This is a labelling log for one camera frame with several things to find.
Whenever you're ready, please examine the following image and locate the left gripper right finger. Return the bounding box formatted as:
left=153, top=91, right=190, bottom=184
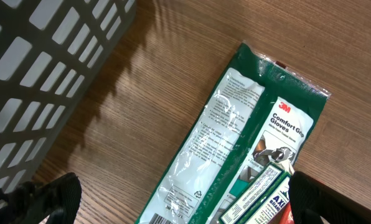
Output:
left=289, top=171, right=371, bottom=224

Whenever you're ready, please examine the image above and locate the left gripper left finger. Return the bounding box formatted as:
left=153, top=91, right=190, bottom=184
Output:
left=0, top=172, right=82, bottom=224

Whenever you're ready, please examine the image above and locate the red coffee stick sachet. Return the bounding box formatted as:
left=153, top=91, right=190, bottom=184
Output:
left=279, top=203, right=294, bottom=224

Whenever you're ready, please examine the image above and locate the green white balm box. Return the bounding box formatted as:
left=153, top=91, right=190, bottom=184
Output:
left=218, top=162, right=291, bottom=224

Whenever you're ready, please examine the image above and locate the green white gloves package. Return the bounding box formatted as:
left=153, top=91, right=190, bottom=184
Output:
left=137, top=43, right=330, bottom=223

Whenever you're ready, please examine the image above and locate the grey plastic mesh basket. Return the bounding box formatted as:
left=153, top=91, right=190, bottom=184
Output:
left=0, top=0, right=136, bottom=193

